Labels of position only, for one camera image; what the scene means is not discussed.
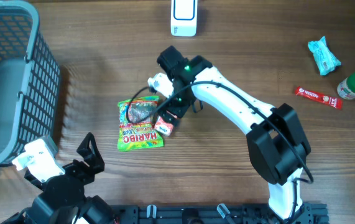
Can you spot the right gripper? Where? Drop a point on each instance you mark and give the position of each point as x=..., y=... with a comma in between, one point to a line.
x=178, y=109

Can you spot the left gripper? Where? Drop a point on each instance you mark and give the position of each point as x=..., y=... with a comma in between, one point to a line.
x=95, y=160

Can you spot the red white small carton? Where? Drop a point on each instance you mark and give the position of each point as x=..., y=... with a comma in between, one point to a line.
x=164, y=127

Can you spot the Haribo gummy candy bag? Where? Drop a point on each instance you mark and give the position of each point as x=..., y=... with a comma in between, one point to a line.
x=135, y=127

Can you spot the white teal snack packet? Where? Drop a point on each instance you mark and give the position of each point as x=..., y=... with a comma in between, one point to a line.
x=325, y=60

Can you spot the small red item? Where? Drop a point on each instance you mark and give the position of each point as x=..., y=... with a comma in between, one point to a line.
x=320, y=98

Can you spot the green lid jar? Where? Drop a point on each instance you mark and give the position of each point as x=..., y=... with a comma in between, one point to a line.
x=346, y=89

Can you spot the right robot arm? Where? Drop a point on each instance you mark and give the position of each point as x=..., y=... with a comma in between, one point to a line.
x=277, y=144

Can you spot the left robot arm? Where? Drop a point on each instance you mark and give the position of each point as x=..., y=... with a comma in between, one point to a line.
x=63, y=197

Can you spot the white barcode scanner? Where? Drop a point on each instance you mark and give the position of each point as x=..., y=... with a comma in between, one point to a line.
x=183, y=18

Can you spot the grey plastic mesh basket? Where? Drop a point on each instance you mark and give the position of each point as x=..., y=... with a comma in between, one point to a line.
x=29, y=79

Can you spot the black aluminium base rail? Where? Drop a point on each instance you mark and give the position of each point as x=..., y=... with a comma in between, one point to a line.
x=308, y=213

